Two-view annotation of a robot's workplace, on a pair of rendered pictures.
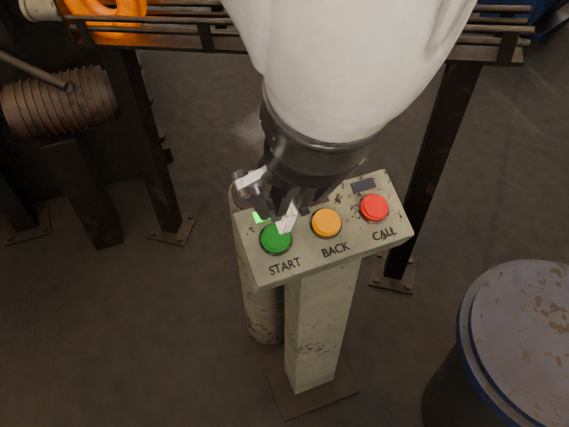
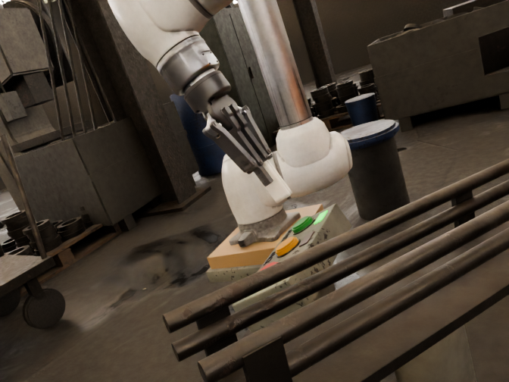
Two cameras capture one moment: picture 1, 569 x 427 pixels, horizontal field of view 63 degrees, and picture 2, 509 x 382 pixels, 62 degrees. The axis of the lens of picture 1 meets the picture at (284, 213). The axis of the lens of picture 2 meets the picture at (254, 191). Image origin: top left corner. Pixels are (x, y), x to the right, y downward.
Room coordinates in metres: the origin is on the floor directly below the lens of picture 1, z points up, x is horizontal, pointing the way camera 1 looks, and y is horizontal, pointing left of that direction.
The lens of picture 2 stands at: (0.86, -0.44, 0.88)
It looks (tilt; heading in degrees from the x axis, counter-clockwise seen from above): 16 degrees down; 142
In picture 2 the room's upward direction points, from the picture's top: 19 degrees counter-clockwise
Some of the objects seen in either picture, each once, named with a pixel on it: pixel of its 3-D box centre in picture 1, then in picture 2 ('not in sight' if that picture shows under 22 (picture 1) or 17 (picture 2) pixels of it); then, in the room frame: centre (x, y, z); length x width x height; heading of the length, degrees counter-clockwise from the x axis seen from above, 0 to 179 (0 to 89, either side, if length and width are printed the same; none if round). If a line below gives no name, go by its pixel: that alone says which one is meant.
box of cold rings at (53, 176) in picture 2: not in sight; (112, 168); (-2.91, 1.00, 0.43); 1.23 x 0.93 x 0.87; 109
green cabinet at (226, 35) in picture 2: not in sight; (234, 86); (-2.76, 2.56, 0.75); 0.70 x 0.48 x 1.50; 111
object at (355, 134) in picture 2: not in sight; (374, 170); (-0.35, 1.24, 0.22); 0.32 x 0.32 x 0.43
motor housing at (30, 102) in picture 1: (93, 167); not in sight; (0.83, 0.49, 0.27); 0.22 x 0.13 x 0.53; 111
